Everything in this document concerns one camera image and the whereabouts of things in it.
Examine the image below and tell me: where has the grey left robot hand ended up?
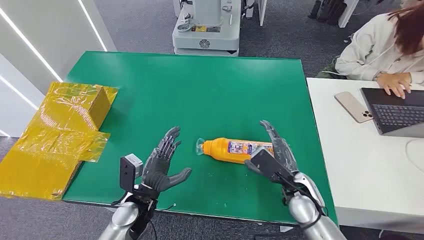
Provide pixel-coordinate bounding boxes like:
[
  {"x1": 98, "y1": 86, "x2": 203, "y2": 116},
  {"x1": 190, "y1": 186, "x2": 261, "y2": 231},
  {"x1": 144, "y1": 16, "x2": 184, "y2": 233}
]
[{"x1": 141, "y1": 126, "x2": 193, "y2": 194}]

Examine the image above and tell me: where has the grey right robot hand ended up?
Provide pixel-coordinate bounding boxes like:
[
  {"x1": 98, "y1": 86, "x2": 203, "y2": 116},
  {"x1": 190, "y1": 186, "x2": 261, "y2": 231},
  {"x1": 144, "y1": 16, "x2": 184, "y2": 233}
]
[{"x1": 244, "y1": 120, "x2": 300, "y2": 185}]

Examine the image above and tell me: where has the orange plastic bottle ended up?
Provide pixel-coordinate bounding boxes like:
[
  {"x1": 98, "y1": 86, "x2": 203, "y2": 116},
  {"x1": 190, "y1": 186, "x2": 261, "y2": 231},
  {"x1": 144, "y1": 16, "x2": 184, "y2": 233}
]
[{"x1": 195, "y1": 137, "x2": 275, "y2": 165}]

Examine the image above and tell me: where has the green table mat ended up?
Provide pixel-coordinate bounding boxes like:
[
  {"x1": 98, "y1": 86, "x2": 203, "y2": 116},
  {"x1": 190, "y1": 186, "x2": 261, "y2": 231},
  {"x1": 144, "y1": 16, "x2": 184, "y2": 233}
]
[{"x1": 62, "y1": 50, "x2": 339, "y2": 227}]

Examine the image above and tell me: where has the beige smartphone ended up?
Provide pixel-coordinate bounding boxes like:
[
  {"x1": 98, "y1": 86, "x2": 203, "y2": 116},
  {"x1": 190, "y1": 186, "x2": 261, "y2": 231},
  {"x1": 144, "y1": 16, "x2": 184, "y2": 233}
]
[{"x1": 334, "y1": 91, "x2": 374, "y2": 124}]

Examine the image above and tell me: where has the white desk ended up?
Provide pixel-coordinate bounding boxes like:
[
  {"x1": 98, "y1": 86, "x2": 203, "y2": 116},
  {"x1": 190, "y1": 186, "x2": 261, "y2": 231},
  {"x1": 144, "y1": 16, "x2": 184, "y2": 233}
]
[{"x1": 306, "y1": 77, "x2": 424, "y2": 235}]

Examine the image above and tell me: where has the yellow taped cardboard box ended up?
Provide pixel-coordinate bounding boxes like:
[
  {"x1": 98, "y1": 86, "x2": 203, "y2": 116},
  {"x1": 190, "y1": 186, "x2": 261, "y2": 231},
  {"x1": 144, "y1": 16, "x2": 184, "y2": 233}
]
[{"x1": 0, "y1": 81, "x2": 119, "y2": 201}]

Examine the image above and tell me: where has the grey laptop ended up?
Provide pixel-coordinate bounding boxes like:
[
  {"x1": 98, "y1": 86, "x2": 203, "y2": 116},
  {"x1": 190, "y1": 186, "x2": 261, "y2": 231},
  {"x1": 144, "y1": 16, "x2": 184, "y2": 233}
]
[{"x1": 360, "y1": 87, "x2": 424, "y2": 139}]

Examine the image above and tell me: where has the person's hand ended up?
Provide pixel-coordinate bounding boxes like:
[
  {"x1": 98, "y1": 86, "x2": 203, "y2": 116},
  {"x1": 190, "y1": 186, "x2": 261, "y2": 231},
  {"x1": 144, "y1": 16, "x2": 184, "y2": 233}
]
[{"x1": 376, "y1": 72, "x2": 413, "y2": 100}]

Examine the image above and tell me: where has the white round object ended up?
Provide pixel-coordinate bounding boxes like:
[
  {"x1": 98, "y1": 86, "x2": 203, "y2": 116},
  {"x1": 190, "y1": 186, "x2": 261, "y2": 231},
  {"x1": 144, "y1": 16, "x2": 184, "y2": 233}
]
[{"x1": 405, "y1": 139, "x2": 424, "y2": 173}]

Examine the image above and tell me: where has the white furniture panel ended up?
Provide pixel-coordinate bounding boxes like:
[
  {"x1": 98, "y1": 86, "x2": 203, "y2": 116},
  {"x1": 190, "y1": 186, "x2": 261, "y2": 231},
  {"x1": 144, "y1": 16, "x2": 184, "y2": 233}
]
[{"x1": 257, "y1": 0, "x2": 268, "y2": 27}]

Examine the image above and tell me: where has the grey wheeled machine base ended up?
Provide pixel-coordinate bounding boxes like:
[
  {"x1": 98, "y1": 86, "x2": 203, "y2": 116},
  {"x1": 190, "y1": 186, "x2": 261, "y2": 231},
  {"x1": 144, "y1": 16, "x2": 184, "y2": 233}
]
[{"x1": 171, "y1": 0, "x2": 242, "y2": 57}]

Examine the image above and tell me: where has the black bag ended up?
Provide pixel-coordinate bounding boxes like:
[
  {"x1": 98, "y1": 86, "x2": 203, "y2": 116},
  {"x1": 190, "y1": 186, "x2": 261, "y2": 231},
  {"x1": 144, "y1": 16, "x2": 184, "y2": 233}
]
[{"x1": 308, "y1": 0, "x2": 349, "y2": 26}]

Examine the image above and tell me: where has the person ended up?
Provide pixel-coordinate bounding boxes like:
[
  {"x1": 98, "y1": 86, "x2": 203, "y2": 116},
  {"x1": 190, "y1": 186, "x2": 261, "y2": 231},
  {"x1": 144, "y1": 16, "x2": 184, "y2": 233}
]
[{"x1": 315, "y1": 0, "x2": 424, "y2": 100}]

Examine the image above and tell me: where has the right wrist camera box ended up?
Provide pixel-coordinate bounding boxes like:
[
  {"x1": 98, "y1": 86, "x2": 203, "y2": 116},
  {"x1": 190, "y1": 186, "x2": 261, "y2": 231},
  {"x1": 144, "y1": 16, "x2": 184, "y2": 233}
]
[{"x1": 250, "y1": 147, "x2": 288, "y2": 181}]

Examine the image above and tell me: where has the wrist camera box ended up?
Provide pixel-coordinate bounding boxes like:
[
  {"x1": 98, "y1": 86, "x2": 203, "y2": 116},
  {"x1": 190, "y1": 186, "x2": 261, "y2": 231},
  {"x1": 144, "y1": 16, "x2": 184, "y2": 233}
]
[
  {"x1": 119, "y1": 153, "x2": 144, "y2": 193},
  {"x1": 250, "y1": 147, "x2": 288, "y2": 181}
]

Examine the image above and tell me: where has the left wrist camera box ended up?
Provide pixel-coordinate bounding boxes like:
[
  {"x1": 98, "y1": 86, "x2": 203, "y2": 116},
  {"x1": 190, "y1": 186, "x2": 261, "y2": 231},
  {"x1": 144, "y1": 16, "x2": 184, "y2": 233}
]
[{"x1": 119, "y1": 153, "x2": 144, "y2": 193}]

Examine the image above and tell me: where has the black cable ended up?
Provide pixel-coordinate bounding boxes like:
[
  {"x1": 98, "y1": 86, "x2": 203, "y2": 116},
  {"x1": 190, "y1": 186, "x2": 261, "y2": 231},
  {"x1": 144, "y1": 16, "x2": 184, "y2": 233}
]
[
  {"x1": 149, "y1": 202, "x2": 176, "y2": 240},
  {"x1": 277, "y1": 172, "x2": 329, "y2": 229}
]

